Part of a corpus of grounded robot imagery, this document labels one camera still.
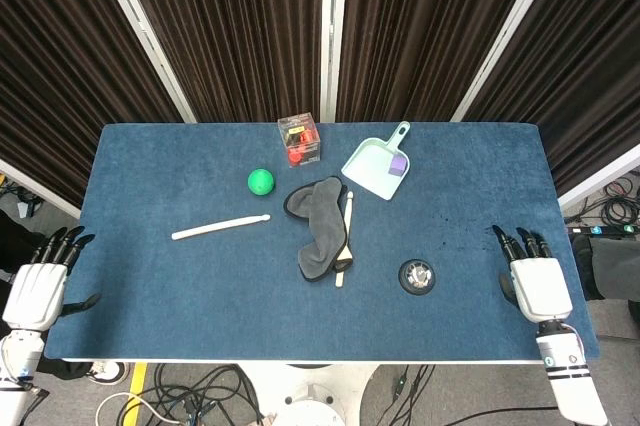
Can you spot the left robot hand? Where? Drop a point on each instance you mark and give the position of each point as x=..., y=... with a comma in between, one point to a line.
x=37, y=291

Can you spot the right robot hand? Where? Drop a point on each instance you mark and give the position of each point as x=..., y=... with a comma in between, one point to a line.
x=537, y=286

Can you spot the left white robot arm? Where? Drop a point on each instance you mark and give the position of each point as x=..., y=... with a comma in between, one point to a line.
x=17, y=371

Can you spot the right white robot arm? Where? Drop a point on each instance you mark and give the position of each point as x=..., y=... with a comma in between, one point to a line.
x=570, y=376

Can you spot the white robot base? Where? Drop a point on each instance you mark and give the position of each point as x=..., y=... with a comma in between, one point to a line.
x=312, y=393

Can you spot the white sneaker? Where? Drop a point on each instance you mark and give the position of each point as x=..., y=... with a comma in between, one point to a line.
x=107, y=371

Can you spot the purple block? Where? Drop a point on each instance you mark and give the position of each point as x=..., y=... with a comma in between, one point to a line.
x=398, y=164

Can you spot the white drumstick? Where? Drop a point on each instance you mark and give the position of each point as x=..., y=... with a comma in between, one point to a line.
x=220, y=228
x=345, y=241

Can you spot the mint green dustpan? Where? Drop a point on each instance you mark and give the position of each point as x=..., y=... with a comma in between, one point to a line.
x=375, y=166

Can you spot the blue table mat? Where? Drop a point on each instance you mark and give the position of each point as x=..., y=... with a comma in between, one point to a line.
x=250, y=296

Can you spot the grey eye mask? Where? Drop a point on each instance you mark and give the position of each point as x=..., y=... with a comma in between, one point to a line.
x=320, y=226

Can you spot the green ball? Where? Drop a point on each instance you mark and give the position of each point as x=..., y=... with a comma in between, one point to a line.
x=261, y=181

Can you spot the clear box with red items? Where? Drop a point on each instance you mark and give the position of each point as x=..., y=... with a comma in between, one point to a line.
x=299, y=140

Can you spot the white folding screen frame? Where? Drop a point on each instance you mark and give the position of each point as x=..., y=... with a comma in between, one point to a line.
x=332, y=31
x=507, y=31
x=145, y=31
x=37, y=188
x=597, y=178

